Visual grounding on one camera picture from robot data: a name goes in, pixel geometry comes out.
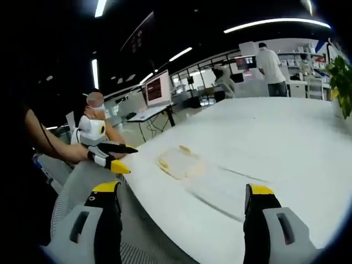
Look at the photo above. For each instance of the green potted plant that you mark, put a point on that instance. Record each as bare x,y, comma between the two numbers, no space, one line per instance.
342,79

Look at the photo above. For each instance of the person's dark clothing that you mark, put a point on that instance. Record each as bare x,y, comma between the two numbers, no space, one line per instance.
22,178

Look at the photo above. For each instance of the beige plastic buckle part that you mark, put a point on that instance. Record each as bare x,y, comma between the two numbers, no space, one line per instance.
163,164

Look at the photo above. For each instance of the long ceiling light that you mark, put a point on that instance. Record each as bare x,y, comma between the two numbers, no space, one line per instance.
180,54
95,73
277,23
100,6

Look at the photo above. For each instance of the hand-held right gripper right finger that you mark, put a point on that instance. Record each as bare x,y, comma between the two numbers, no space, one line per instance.
261,233

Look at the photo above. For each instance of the computer monitor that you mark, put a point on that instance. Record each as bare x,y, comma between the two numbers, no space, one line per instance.
158,89

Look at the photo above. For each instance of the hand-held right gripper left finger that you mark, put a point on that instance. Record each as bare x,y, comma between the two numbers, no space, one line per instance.
90,236

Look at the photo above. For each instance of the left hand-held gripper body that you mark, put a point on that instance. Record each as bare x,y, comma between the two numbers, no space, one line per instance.
92,129

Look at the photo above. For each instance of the grey mesh office chair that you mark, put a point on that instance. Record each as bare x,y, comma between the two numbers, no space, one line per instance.
70,184

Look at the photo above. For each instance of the white chair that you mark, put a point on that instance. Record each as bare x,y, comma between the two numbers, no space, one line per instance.
314,87

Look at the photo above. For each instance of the white desk with black legs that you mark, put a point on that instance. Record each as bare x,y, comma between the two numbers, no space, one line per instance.
149,112

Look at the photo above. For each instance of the red display screen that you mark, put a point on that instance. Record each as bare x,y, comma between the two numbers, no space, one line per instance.
246,62

